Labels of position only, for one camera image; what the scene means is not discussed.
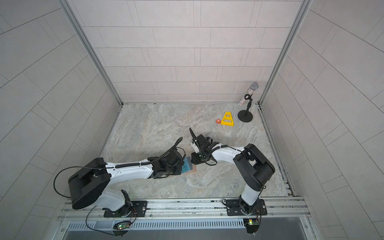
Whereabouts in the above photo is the yellow triangular plastic block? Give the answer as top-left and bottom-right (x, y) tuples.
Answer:
(221, 112), (234, 127)

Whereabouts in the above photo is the tan leather card holder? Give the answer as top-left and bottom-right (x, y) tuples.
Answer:
(181, 157), (197, 174)

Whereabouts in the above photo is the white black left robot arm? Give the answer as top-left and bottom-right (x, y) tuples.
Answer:
(68, 147), (186, 212)

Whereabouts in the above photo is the glitter microphone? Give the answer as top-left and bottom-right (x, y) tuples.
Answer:
(239, 82), (259, 106)

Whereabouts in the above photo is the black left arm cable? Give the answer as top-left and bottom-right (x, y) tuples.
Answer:
(53, 136), (184, 199)

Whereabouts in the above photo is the black microphone stand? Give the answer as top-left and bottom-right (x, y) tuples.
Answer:
(238, 94), (253, 123)

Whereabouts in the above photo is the teal VIP card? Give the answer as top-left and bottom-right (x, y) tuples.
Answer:
(181, 157), (193, 174)

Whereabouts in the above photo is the right circuit board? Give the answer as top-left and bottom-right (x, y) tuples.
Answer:
(243, 219), (261, 234)

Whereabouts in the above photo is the left green circuit board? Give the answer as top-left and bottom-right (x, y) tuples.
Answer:
(113, 221), (131, 231)

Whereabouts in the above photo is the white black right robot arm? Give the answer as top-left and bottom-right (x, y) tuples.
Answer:
(191, 133), (276, 215)

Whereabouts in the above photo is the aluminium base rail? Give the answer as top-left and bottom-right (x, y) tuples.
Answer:
(48, 197), (319, 240)

